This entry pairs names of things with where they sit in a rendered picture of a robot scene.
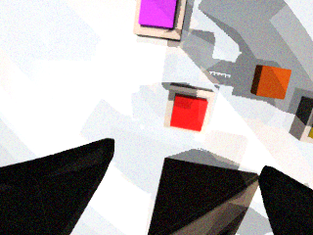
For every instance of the purple button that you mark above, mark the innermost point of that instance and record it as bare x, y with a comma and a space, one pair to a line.
160, 19

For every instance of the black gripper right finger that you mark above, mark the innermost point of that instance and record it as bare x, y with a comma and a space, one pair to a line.
288, 203

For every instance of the red button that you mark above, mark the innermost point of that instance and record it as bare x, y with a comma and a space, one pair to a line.
188, 108

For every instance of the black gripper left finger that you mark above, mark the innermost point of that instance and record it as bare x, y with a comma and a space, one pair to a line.
46, 196

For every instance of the orange block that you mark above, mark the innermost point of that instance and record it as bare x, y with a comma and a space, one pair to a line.
270, 82

